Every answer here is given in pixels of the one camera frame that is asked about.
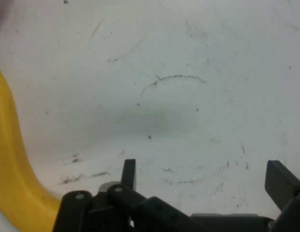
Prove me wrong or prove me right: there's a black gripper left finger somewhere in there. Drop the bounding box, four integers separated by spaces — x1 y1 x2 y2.
52 159 204 232

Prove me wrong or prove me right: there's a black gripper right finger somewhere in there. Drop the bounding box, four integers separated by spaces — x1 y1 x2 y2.
264 160 300 232

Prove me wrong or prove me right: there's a yellow banana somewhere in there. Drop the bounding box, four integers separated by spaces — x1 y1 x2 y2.
0 66 62 232

